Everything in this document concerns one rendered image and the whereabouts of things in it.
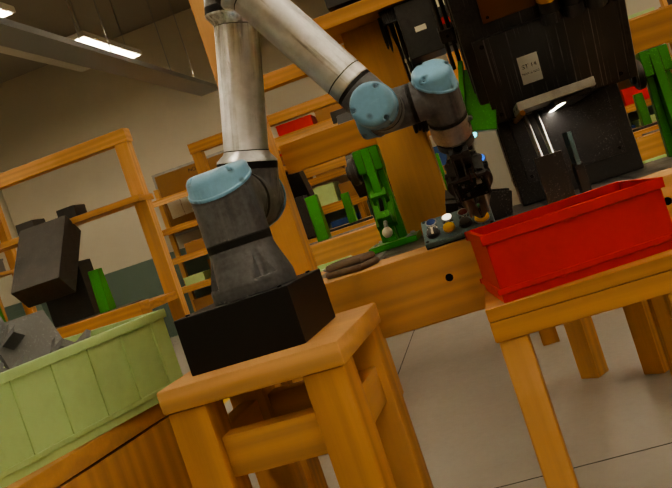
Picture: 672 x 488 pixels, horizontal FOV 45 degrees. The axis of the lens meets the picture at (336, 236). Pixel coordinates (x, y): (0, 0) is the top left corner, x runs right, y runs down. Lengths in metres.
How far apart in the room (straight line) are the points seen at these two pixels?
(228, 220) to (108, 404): 0.43
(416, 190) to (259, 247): 0.97
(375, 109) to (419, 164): 0.97
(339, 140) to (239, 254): 1.08
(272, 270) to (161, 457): 0.49
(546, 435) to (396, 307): 0.44
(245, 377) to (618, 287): 0.62
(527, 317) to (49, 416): 0.82
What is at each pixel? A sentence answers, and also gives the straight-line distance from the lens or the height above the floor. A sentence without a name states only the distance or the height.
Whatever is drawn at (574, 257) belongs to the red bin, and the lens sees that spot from 1.42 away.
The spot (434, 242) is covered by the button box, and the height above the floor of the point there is 0.91.
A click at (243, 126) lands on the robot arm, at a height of 1.24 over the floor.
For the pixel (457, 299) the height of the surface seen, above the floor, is 0.79.
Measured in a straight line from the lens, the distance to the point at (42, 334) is 1.88.
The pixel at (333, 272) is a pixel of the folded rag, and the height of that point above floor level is 0.91.
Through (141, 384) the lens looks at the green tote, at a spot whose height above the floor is 0.84.
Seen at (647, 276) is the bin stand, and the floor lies 0.78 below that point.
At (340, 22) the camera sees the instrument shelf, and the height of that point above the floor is 1.50.
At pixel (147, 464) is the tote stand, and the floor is 0.69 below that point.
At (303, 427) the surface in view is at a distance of 1.32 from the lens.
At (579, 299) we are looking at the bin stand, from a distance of 1.40.
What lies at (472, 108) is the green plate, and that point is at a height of 1.16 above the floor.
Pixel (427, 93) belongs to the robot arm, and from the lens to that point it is 1.46.
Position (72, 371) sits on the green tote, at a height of 0.92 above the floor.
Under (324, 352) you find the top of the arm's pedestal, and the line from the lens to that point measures 1.26.
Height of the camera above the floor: 1.04
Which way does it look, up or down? 2 degrees down
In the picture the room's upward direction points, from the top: 19 degrees counter-clockwise
